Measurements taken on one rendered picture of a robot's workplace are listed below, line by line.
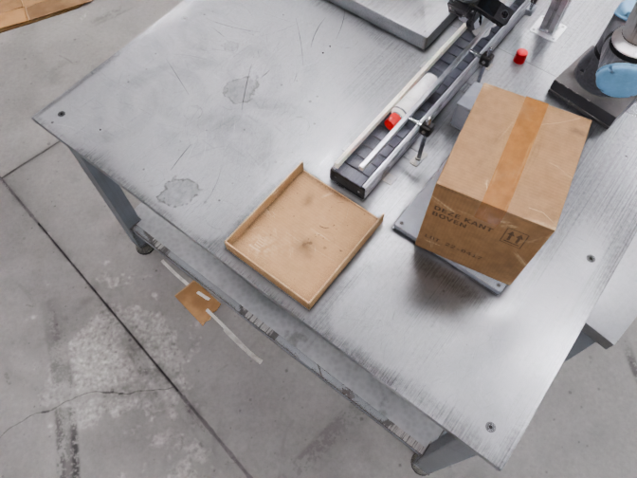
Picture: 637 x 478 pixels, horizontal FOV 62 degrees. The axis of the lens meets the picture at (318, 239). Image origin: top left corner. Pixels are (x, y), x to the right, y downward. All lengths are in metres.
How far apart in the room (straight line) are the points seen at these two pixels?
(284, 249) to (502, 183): 0.53
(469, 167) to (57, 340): 1.73
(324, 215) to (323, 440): 0.94
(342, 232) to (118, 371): 1.17
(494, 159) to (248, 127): 0.70
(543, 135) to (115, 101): 1.15
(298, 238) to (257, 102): 0.46
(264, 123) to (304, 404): 1.04
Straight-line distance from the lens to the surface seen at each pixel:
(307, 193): 1.38
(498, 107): 1.23
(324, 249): 1.30
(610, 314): 1.41
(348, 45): 1.74
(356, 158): 1.39
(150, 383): 2.14
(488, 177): 1.11
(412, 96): 1.47
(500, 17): 1.55
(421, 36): 1.72
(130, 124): 1.61
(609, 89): 1.53
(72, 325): 2.32
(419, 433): 1.82
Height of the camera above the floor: 2.00
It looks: 62 degrees down
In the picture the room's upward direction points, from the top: straight up
